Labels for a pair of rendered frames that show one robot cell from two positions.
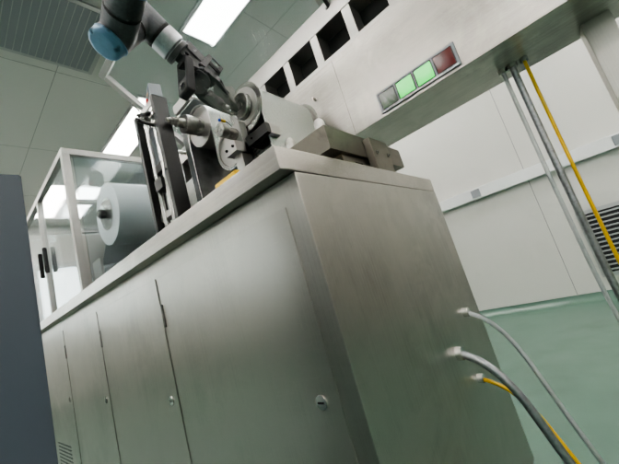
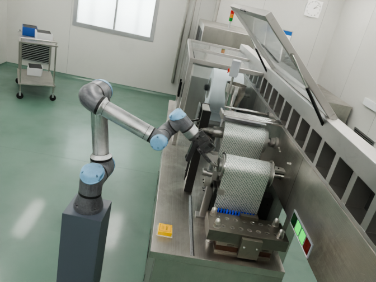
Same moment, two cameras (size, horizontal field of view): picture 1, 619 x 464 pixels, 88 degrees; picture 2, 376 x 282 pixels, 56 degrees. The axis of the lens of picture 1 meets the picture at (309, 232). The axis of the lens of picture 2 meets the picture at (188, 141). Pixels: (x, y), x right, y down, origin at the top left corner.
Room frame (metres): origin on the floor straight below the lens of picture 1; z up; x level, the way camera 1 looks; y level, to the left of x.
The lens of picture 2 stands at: (-0.45, -0.97, 2.02)
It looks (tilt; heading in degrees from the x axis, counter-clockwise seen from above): 22 degrees down; 45
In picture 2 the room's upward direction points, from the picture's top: 13 degrees clockwise
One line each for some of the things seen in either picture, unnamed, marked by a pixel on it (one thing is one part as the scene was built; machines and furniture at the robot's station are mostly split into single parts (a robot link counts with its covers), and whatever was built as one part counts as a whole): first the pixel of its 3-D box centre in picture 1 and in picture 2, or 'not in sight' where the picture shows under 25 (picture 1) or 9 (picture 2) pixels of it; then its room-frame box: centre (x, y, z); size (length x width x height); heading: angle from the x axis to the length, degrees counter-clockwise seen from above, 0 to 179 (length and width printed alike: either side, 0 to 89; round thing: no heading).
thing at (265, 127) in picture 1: (262, 136); (217, 187); (0.85, 0.05, 1.13); 0.09 x 0.06 x 0.03; 51
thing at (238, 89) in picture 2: not in sight; (235, 88); (1.41, 0.57, 1.50); 0.14 x 0.14 x 0.06
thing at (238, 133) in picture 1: (243, 171); (206, 192); (0.86, 0.13, 1.05); 0.06 x 0.05 x 0.31; 141
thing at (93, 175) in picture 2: not in sight; (92, 178); (0.34, 0.45, 1.07); 0.13 x 0.12 x 0.14; 42
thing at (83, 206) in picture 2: not in sight; (89, 198); (0.33, 0.44, 0.95); 0.15 x 0.15 x 0.10
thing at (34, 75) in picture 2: not in sight; (36, 61); (1.57, 4.89, 0.51); 0.91 x 0.58 x 1.02; 75
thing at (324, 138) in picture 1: (347, 162); (245, 230); (0.88, -0.16, 1.00); 0.40 x 0.16 x 0.06; 141
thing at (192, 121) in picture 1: (192, 125); (217, 131); (1.01, 0.29, 1.33); 0.06 x 0.06 x 0.06; 51
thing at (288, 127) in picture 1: (298, 145); (239, 197); (0.92, -0.04, 1.11); 0.23 x 0.01 x 0.18; 141
